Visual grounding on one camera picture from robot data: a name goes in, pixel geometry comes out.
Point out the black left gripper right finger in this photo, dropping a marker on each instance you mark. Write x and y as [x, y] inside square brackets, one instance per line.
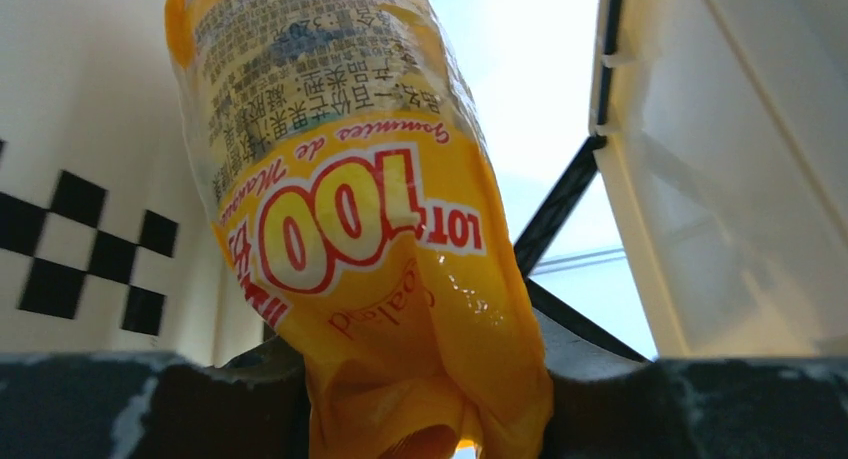
[610, 402]

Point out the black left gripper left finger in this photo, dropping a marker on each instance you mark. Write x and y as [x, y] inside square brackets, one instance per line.
[116, 404]

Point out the orange mango gummy bag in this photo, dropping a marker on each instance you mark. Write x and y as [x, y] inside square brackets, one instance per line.
[351, 231]

